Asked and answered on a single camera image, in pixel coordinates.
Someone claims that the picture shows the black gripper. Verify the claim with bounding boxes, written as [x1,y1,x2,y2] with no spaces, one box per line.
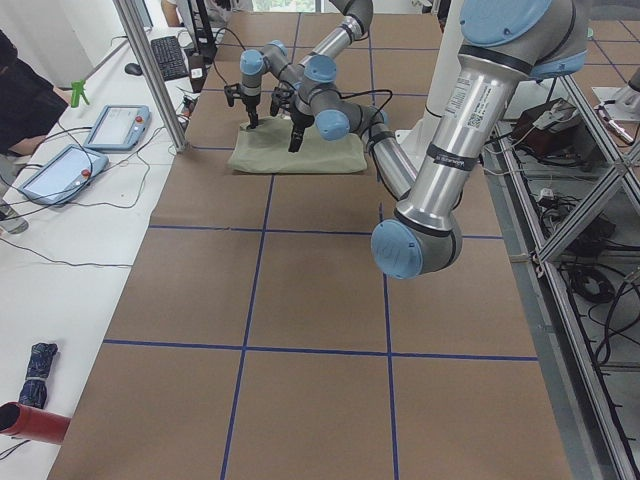
[241,85,262,129]
[288,100,313,153]

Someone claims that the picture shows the olive green long-sleeve shirt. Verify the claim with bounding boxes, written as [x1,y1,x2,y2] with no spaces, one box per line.
[228,116,367,174]

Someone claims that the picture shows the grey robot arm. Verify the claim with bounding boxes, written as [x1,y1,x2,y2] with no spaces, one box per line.
[296,1,592,279]
[225,1,373,140]

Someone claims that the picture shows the seated person dark clothes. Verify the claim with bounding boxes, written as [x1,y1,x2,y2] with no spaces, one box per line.
[1,32,70,156]

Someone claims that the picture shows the black computer keyboard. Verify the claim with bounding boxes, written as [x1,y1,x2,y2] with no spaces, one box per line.
[150,36,189,81]

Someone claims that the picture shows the black computer mouse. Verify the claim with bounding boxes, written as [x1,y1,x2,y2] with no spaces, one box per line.
[124,63,143,76]

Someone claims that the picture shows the upper teach pendant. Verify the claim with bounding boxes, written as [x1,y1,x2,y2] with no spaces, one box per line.
[83,105,150,153]

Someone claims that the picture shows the teach pendant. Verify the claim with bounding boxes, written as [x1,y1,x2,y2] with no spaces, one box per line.
[83,105,150,153]
[18,145,109,206]

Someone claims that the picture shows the green plastic clamp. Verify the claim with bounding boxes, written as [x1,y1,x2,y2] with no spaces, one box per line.
[70,79,90,108]

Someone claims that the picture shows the lower teach pendant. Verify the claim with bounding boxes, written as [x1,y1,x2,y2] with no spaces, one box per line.
[18,145,109,206]

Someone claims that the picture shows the black power box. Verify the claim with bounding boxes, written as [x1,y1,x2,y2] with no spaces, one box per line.
[511,99,596,162]

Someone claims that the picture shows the dark blue rolled cloth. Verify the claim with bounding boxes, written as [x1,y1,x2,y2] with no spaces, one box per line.
[18,342,58,409]

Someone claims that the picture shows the red cylinder bottle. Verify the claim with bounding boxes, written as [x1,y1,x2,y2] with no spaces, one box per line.
[1,402,71,445]

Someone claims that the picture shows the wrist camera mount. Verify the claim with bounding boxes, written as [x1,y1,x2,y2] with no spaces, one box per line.
[224,83,243,107]
[269,86,296,117]

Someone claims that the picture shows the aluminium frame post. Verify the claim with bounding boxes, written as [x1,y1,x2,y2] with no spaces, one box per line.
[113,0,187,153]

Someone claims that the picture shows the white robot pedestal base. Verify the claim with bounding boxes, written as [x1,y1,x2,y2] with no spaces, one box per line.
[396,0,463,157]

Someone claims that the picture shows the aluminium frame rail structure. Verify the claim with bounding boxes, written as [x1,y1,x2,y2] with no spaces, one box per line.
[484,64,639,479]

